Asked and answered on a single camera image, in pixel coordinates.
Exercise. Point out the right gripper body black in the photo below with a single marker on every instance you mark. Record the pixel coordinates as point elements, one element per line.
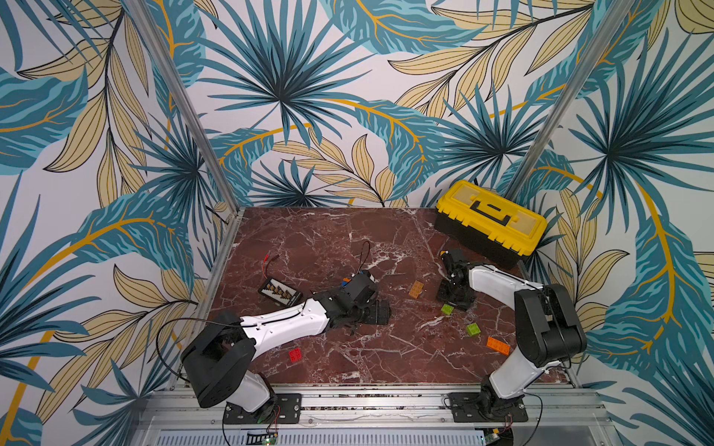
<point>455,290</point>

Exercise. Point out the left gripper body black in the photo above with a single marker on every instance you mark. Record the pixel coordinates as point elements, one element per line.
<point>356,313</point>

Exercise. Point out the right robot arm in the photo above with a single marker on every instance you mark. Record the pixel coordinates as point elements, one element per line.
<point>548,330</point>

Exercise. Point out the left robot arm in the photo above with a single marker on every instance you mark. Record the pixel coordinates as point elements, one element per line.
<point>217,361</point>

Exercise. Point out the small green lego brick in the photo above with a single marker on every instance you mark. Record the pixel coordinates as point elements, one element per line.
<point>447,309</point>

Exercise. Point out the green 2x4 lego brick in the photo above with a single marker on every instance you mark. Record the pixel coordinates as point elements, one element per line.
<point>473,329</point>

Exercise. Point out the tan 2x4 lego brick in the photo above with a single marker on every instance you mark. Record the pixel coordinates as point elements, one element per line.
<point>416,289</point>

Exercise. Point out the red 2x2 lego brick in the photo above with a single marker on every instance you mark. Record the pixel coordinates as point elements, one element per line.
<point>295,355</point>

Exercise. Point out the yellow black toolbox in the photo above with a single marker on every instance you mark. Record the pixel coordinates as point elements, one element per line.
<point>488,224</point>

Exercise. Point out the black charging board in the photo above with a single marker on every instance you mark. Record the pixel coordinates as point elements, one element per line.
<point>279,292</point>

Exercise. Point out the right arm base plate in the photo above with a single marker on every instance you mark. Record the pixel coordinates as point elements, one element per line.
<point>482,407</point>

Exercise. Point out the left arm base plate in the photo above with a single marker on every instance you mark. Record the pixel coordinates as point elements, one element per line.
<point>282,408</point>

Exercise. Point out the aluminium front rail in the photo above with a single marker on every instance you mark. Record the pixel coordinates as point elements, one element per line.
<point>416,414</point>

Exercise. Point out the right aluminium frame post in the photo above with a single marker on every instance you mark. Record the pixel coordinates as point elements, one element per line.
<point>591,56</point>

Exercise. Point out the aluminium frame post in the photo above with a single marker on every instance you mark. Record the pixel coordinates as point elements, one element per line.
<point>149,31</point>
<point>591,56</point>

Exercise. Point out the left aluminium frame post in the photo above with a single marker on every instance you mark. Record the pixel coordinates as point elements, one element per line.
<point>149,31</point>

